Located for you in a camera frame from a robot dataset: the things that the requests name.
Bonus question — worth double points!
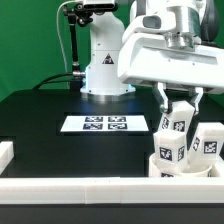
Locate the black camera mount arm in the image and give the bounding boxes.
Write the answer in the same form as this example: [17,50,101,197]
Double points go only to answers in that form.
[63,3,93,77]

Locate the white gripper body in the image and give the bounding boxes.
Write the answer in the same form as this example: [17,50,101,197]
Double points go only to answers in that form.
[117,6,224,94]

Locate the white cable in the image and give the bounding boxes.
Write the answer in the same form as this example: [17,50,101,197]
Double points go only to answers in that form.
[55,0,81,74]

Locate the white U-shaped fence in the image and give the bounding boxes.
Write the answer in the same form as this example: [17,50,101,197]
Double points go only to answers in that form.
[0,141,224,204]

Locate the white marker sheet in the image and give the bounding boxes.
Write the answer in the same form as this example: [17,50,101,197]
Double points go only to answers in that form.
[61,115,149,133]

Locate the white round stool seat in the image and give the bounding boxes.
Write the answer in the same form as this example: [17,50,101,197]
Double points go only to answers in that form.
[148,152,216,178]

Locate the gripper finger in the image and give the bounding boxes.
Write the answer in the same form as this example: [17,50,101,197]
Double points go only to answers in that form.
[189,87,204,115]
[153,82,169,113]

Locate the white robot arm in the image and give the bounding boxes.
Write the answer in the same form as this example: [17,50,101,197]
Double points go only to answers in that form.
[83,0,224,113]

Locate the black cable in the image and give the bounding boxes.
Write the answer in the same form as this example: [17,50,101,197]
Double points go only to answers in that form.
[32,72,86,91]

